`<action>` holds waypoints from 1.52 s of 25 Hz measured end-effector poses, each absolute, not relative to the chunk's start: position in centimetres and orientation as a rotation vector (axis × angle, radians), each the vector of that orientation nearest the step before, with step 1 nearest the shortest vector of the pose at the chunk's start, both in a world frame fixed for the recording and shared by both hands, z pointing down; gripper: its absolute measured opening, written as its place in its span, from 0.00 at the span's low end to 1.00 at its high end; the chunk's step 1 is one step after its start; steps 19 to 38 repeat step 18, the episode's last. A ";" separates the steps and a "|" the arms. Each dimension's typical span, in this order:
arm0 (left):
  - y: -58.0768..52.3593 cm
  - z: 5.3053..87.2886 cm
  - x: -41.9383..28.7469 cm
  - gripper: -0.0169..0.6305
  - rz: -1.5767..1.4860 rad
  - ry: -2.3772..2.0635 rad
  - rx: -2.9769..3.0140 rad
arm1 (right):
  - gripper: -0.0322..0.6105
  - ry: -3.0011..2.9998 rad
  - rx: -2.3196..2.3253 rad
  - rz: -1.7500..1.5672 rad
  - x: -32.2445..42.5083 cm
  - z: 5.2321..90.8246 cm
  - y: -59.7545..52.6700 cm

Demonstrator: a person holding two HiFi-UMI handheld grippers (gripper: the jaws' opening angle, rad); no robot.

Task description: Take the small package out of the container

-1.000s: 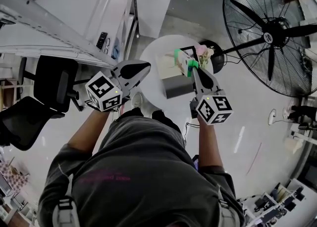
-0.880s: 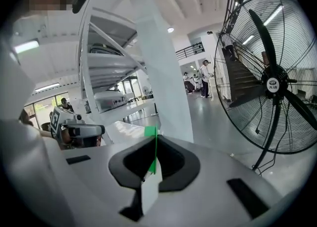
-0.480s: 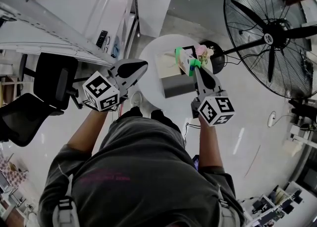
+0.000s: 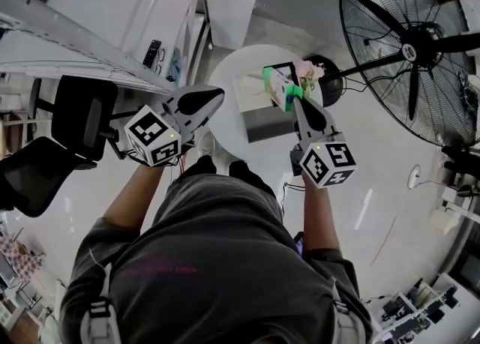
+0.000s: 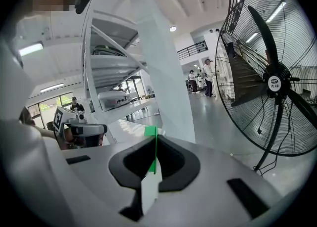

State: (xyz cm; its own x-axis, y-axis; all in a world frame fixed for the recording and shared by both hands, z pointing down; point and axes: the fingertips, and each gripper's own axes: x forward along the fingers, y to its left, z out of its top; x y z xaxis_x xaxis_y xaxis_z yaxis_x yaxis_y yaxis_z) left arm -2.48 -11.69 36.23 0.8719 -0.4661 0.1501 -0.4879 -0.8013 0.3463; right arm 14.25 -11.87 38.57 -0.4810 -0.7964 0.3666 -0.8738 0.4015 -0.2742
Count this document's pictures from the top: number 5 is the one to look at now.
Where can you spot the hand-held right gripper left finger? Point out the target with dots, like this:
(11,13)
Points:
(128,169)

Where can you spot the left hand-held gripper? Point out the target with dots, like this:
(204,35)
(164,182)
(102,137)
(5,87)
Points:
(89,129)

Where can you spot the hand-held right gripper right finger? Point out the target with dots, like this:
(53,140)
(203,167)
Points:
(180,166)

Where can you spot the person's left forearm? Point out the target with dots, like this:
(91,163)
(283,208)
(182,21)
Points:
(45,132)

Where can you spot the person's left hand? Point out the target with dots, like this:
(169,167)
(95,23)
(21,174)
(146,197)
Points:
(68,133)

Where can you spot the white appliance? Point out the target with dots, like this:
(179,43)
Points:
(114,98)

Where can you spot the ceiling light strip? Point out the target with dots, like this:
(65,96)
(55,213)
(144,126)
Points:
(52,87)
(31,49)

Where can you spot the dark staircase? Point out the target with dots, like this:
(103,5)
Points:
(245,77)

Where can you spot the black balcony railing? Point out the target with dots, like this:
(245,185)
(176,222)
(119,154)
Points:
(193,49)

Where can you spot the large black floor fan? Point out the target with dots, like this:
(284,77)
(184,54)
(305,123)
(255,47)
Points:
(275,83)

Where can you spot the round ceiling light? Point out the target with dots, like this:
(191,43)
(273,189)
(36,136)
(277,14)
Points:
(173,28)

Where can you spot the white perforated shelf frame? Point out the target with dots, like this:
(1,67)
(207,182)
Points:
(90,85)

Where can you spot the black head-mounted camera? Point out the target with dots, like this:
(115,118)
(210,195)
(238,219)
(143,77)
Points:
(84,1)

